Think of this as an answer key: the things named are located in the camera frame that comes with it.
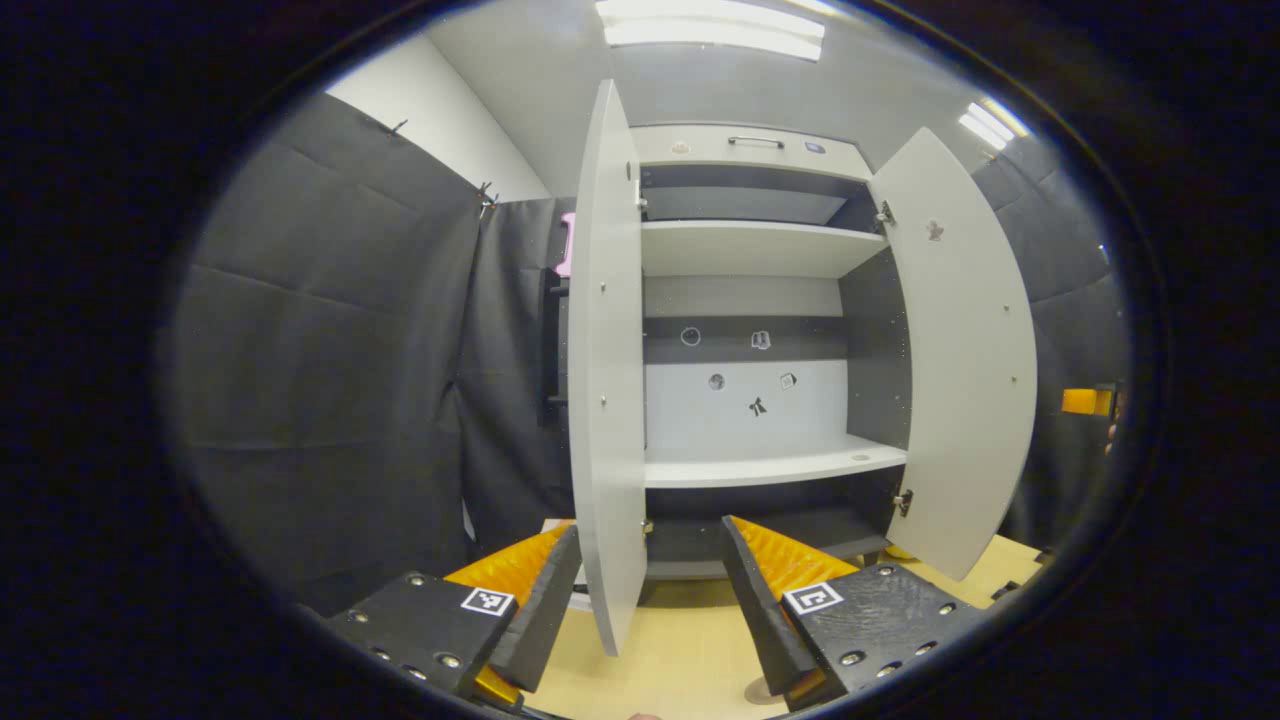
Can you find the small ceiling light panel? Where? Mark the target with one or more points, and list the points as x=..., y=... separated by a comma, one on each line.
x=990, y=122

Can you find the large ceiling light panel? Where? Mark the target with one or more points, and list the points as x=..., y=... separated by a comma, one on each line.
x=715, y=25

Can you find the round brown coaster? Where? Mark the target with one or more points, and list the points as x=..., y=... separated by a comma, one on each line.
x=760, y=691

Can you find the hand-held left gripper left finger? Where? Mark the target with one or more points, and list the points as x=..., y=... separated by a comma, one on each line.
x=545, y=600

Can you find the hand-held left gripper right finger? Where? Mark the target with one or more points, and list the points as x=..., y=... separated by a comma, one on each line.
x=760, y=610

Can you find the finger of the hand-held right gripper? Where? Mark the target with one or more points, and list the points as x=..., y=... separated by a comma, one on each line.
x=1085, y=402

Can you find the black backdrop cloth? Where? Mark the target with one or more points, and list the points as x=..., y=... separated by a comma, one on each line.
x=330, y=350

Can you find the grey cabinet door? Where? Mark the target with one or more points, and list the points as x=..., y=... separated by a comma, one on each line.
x=965, y=350
x=605, y=400

